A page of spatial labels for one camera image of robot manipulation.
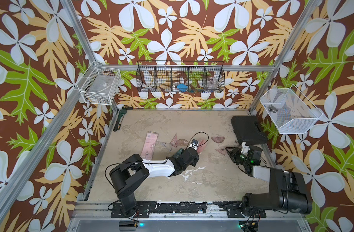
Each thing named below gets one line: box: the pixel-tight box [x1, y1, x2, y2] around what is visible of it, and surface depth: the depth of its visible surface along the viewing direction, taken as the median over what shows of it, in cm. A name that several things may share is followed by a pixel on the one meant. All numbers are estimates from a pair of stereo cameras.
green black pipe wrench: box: [113, 109, 128, 132], surface depth 116 cm
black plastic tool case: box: [230, 115, 268, 146], surface depth 106 cm
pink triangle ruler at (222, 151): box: [214, 147, 228, 156], surface depth 98 cm
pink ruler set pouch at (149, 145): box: [140, 131, 159, 160], surface depth 100 cm
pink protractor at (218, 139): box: [210, 136, 225, 144], surface depth 105 cm
